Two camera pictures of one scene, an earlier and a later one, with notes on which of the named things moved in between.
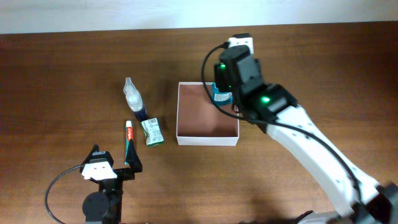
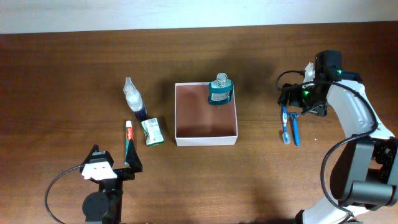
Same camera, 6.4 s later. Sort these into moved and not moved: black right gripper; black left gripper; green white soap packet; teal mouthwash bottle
Moved: black right gripper
Not moved: teal mouthwash bottle; black left gripper; green white soap packet
